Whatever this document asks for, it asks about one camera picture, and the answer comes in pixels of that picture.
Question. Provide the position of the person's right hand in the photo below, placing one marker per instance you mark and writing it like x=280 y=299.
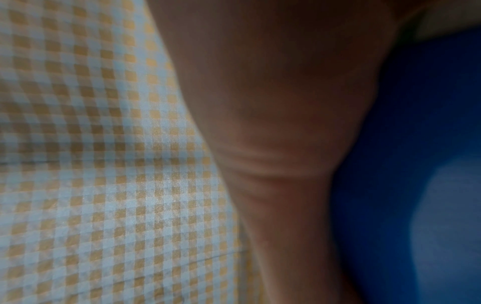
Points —
x=270 y=89

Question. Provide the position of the blue tape dispenser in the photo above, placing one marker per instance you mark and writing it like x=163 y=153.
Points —
x=394 y=148

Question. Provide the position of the yellow white checked cloth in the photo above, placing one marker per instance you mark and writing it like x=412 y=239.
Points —
x=94 y=148

